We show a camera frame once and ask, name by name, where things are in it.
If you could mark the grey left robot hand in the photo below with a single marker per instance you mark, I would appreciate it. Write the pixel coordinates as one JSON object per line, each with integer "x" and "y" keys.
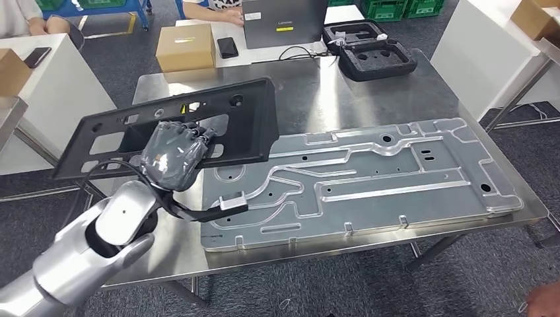
{"x": 170, "y": 157}

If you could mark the black plastic panel part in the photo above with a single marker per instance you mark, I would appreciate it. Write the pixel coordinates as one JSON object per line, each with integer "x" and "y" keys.
{"x": 245, "y": 127}

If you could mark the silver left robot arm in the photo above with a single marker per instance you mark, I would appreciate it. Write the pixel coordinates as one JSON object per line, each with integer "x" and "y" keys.
{"x": 87, "y": 253}

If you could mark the stainless steel workbench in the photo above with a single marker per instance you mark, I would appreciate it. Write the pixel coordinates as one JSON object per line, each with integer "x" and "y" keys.
{"x": 350, "y": 100}

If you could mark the brown cardboard box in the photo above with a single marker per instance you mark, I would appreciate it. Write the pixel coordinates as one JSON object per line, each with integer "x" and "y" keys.
{"x": 13, "y": 72}
{"x": 533, "y": 17}
{"x": 186, "y": 48}

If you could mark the white desk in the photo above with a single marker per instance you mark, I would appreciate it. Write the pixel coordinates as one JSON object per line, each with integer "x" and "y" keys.
{"x": 57, "y": 109}
{"x": 472, "y": 57}
{"x": 262, "y": 54}

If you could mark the black smartphone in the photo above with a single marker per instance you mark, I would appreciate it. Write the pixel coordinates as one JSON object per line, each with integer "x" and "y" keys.
{"x": 228, "y": 47}
{"x": 37, "y": 57}

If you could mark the person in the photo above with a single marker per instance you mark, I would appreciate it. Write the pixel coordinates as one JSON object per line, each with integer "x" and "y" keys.
{"x": 547, "y": 302}
{"x": 210, "y": 8}
{"x": 17, "y": 15}

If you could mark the black office chair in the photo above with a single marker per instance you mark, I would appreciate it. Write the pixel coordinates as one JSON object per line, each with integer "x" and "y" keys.
{"x": 72, "y": 35}

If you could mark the green plastic crate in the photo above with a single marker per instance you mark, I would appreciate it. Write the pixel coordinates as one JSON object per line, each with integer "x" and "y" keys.
{"x": 48, "y": 3}
{"x": 383, "y": 8}
{"x": 422, "y": 8}
{"x": 100, "y": 2}
{"x": 341, "y": 2}

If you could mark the grey laptop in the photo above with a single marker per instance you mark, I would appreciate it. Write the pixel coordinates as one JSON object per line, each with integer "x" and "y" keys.
{"x": 284, "y": 22}

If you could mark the small floor scrap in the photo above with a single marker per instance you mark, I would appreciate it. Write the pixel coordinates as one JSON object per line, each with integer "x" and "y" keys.
{"x": 285, "y": 303}

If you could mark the stamped grey metal panel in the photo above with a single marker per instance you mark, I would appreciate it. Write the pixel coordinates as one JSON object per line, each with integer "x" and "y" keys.
{"x": 372, "y": 197}

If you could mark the black foam tray round holes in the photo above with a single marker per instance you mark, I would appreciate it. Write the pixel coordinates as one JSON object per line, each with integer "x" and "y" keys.
{"x": 380, "y": 65}

